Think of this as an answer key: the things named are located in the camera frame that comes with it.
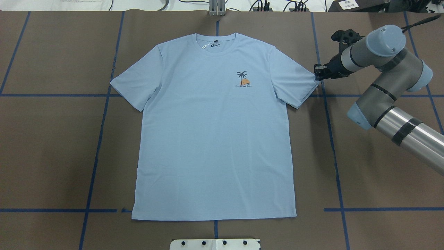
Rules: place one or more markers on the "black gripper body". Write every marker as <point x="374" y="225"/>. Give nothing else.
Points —
<point x="335" y="66"/>

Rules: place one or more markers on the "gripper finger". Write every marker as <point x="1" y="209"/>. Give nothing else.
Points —
<point x="322" y="76"/>
<point x="321" y="69"/>

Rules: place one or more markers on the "light blue t-shirt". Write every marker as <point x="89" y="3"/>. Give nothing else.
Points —
<point x="215" y="138"/>

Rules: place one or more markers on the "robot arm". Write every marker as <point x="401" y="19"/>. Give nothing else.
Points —
<point x="400" y="71"/>

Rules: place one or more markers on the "aluminium frame post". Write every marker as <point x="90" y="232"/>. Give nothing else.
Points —
<point x="217" y="7"/>

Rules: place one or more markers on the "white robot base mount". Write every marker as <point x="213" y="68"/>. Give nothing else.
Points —
<point x="215" y="244"/>

